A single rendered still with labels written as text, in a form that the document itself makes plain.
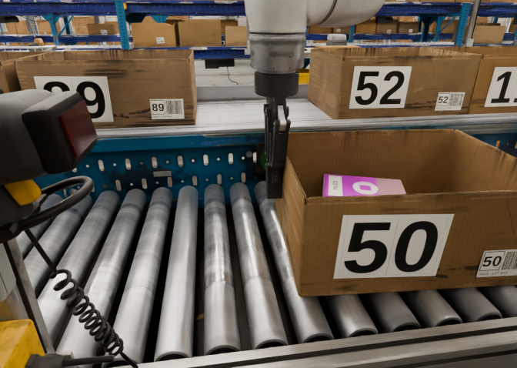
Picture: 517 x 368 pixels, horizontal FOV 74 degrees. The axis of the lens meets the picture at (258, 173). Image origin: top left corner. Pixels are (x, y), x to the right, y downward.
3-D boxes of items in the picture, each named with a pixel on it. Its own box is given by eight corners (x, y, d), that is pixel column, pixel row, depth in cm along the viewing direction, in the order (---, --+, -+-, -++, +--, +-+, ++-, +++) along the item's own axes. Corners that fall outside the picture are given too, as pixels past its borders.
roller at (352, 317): (342, 352, 46) (372, 331, 45) (273, 184, 93) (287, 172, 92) (362, 368, 48) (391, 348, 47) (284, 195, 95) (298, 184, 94)
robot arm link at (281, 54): (252, 35, 50) (252, 76, 53) (312, 34, 51) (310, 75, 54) (245, 32, 59) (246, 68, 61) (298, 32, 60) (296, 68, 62)
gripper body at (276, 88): (251, 67, 61) (251, 118, 64) (258, 74, 53) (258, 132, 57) (292, 66, 62) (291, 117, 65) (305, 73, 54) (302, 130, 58)
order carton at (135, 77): (31, 134, 84) (11, 61, 77) (73, 106, 110) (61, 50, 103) (195, 127, 89) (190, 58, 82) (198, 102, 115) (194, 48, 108)
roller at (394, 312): (388, 346, 47) (418, 326, 46) (296, 183, 94) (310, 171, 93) (406, 362, 49) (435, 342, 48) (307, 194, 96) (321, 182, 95)
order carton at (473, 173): (297, 298, 52) (303, 199, 45) (274, 203, 79) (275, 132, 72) (542, 284, 55) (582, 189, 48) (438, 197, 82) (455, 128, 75)
